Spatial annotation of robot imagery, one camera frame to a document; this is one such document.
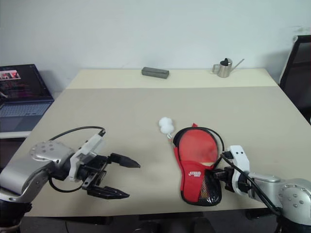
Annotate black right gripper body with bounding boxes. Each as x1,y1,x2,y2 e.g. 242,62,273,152
219,166,236,193

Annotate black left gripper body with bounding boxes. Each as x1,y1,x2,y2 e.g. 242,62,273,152
77,153,113,195

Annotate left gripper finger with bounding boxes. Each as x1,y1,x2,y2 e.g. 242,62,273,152
86,185,131,200
108,152,141,169

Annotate red and black paddle case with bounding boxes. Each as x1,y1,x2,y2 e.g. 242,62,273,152
173,123,225,207

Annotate red table tennis paddle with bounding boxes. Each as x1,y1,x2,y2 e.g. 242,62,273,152
179,131,219,168

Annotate white fluffy pompom charm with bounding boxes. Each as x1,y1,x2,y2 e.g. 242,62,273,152
158,117,175,144

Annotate white side desk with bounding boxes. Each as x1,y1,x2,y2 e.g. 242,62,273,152
0,131,31,139

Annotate open dark laptop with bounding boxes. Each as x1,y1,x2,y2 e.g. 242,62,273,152
0,64,54,133

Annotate grey rectangular block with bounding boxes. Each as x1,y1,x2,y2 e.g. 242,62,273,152
141,67,170,80

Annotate small metal watering can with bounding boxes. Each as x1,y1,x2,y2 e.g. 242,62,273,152
212,58,245,78

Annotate black office chair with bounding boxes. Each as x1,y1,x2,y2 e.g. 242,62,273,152
279,35,311,124

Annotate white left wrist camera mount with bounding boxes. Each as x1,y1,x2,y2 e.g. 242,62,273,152
69,131,107,183

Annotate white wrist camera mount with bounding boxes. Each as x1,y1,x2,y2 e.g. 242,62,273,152
229,145,251,195
69,131,107,183

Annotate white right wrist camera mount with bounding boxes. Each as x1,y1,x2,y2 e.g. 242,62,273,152
229,145,251,195

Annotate black table frame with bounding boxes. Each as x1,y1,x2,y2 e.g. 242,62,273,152
29,207,280,226

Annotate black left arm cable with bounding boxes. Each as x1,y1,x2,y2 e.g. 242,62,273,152
48,125,107,193

